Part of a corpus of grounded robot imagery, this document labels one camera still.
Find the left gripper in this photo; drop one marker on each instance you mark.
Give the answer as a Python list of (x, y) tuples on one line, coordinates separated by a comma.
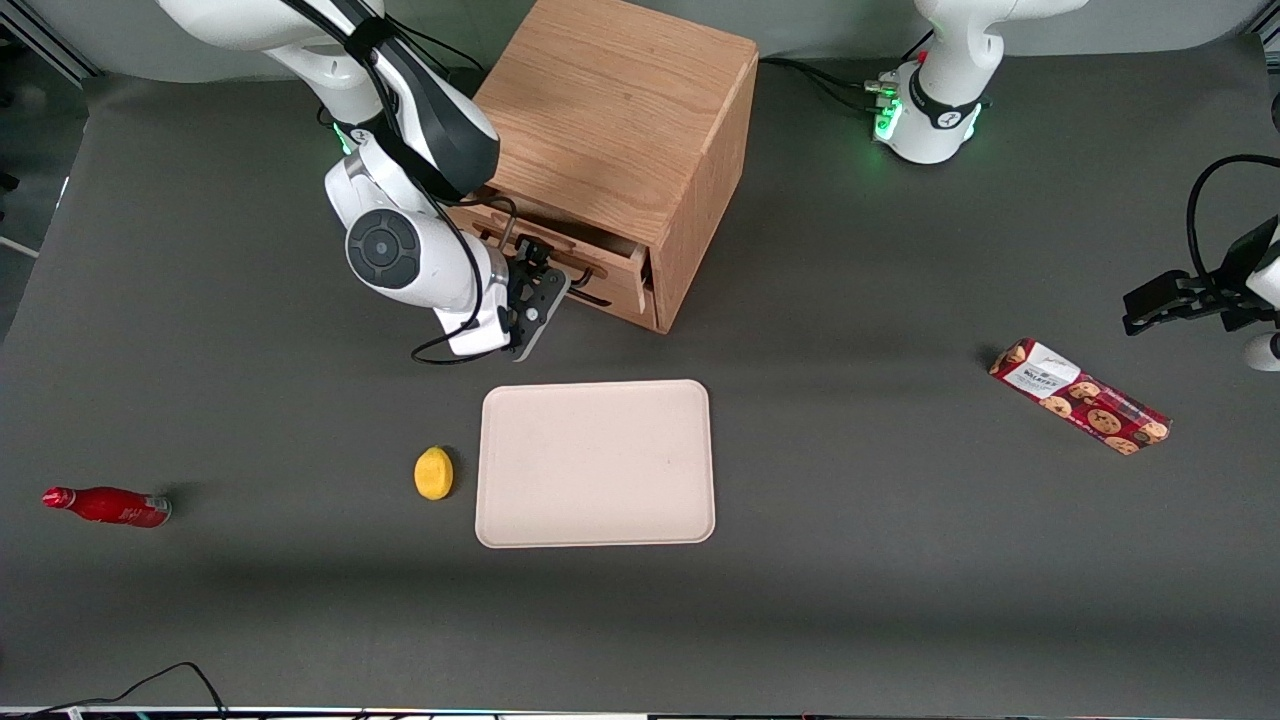
[(1238, 262)]

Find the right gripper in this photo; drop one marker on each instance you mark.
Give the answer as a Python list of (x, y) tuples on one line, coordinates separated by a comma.
[(529, 257)]

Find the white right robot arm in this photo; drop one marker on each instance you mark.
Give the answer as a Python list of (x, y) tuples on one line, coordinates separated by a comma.
[(383, 248)]

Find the wooden drawer cabinet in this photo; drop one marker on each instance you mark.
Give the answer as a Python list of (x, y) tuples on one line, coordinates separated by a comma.
[(610, 110)]

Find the red cookie pack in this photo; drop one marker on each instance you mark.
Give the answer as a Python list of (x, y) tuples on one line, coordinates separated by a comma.
[(1080, 398)]

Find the beige rectangular tray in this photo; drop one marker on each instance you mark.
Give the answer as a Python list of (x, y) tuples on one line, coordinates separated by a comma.
[(595, 465)]

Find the yellow lemon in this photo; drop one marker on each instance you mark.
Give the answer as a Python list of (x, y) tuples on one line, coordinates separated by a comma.
[(433, 475)]

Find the red bottle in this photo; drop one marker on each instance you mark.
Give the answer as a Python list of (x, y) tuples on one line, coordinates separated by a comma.
[(115, 506)]

